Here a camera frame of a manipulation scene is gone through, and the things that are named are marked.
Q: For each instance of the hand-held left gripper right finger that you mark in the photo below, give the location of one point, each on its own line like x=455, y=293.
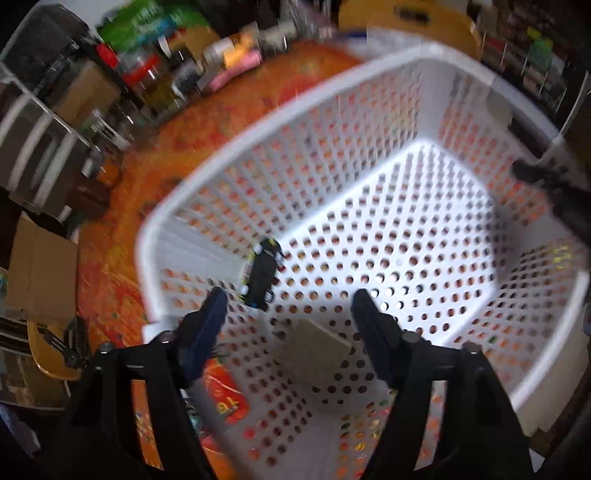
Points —
x=369, y=323

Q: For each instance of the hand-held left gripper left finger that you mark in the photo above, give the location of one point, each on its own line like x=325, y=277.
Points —
x=213, y=318

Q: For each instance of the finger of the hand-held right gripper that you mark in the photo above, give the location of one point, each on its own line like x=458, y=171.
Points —
x=535, y=173

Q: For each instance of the beige sponge block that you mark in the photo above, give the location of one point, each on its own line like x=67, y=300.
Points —
x=316, y=348

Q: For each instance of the small black yellow tool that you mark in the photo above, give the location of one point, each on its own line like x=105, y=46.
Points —
x=261, y=274

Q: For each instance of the white perforated plastic basket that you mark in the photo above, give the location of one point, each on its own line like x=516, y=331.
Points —
x=415, y=207

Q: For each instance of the shelf of packaged goods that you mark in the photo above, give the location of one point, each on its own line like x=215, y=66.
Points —
x=521, y=50

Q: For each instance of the black keys bundle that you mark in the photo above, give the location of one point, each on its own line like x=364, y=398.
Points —
x=71, y=341

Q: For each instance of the wooden chair seat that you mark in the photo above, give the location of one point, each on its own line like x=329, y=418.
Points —
x=44, y=350

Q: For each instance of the brown cardboard box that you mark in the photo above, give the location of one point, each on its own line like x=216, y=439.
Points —
x=39, y=272

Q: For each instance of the pink packet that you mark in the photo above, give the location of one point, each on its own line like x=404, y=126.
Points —
x=235, y=68

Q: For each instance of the brown white striped cloth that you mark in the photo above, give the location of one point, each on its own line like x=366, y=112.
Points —
x=37, y=138

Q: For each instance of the red lid jar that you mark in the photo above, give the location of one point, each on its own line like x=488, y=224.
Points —
x=144, y=76

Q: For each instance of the green printed bag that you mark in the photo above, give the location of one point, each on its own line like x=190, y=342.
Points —
x=147, y=21

